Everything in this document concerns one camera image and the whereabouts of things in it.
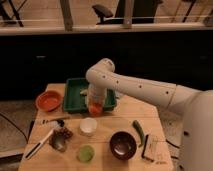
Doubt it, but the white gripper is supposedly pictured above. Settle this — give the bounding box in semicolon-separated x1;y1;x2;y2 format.
87;84;107;106

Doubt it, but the red orange apple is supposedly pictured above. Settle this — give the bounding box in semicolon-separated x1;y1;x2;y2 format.
88;103;102;117

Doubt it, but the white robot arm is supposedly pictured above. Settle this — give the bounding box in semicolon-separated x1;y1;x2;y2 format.
85;58;213;171

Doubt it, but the white paper cup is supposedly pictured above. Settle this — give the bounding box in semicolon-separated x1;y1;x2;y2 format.
79;117;97;136

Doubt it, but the green cup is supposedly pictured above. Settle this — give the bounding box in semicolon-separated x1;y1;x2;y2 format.
77;145;95;162

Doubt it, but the metal measuring cup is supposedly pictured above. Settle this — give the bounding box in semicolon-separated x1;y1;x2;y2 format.
49;134;66;152

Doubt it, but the green plastic tray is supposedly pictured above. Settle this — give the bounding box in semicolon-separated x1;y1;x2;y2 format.
63;78;117;114

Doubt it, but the orange bowl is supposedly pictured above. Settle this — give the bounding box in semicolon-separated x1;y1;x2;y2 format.
35;90;62;112

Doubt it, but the brown pine cone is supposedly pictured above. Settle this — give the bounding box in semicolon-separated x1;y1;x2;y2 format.
54;127;73;139

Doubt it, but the metal fork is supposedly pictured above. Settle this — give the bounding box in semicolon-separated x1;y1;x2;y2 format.
35;116;70;125

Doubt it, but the green cucumber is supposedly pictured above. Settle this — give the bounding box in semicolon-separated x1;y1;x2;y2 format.
132;120;145;147

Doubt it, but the dark purple bowl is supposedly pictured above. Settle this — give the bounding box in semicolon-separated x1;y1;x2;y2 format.
109;131;137;160

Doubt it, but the scrubbing brush with black edge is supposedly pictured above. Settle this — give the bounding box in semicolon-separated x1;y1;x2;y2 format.
141;134;158;162

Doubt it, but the black office chair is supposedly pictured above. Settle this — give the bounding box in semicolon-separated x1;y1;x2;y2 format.
92;0;162;25

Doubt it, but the black handled knife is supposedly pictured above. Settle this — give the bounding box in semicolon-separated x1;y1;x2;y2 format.
25;129;54;160

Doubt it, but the black floor cable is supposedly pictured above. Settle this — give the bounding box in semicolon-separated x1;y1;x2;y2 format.
165;139;181;150

